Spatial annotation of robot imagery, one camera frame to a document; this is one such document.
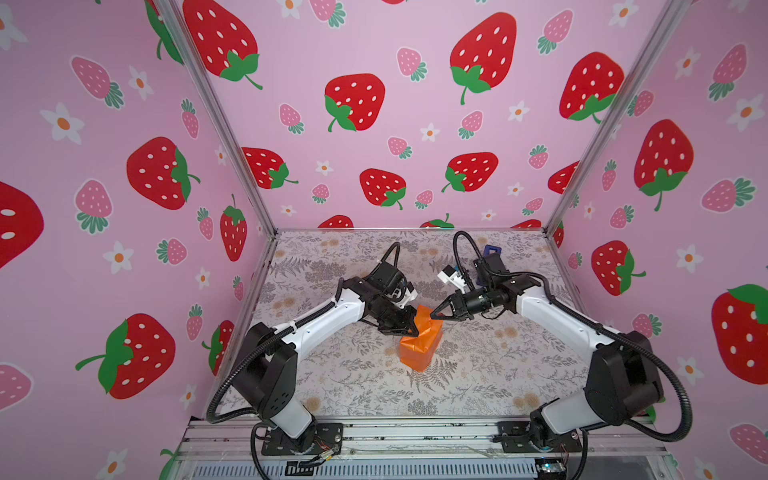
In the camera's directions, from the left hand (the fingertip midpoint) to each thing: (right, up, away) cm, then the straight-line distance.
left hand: (421, 334), depth 79 cm
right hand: (+2, +4, -4) cm, 6 cm away
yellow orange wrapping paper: (-2, -4, -3) cm, 5 cm away
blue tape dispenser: (+28, +24, +29) cm, 47 cm away
